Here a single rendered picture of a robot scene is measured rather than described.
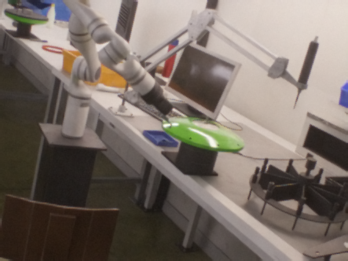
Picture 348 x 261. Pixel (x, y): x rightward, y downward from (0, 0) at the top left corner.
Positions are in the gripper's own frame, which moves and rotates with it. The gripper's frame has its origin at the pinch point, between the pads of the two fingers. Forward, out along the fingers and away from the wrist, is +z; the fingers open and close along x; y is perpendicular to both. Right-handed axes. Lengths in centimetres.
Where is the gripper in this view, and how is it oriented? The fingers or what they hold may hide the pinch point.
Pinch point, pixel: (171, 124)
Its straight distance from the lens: 190.9
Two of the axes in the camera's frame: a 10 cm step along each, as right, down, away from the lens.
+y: 6.9, -7.2, 0.6
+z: 5.6, 5.9, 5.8
